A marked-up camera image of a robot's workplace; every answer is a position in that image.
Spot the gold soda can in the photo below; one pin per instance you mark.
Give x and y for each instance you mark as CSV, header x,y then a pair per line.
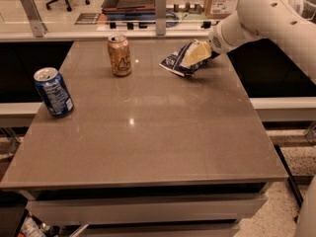
x,y
119,54

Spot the metal glass post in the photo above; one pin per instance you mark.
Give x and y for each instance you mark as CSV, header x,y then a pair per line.
x,y
37,25
160,17

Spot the middle metal glass post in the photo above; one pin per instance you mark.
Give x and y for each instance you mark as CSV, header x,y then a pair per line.
x,y
160,17

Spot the left metal glass post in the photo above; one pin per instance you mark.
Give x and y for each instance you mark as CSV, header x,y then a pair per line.
x,y
37,25

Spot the blue chip bag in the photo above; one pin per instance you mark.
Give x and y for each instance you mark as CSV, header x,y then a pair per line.
x,y
174,62

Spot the black floor bar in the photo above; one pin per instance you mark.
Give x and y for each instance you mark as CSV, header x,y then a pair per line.
x,y
291,181

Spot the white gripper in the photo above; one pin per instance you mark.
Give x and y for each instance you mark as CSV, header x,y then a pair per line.
x,y
218,44

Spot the grey open tray box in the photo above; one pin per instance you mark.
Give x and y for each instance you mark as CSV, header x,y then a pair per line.
x,y
129,0

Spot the blue pepsi can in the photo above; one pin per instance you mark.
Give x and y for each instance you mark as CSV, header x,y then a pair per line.
x,y
53,91

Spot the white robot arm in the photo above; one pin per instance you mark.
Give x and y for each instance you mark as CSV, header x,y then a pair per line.
x,y
275,20

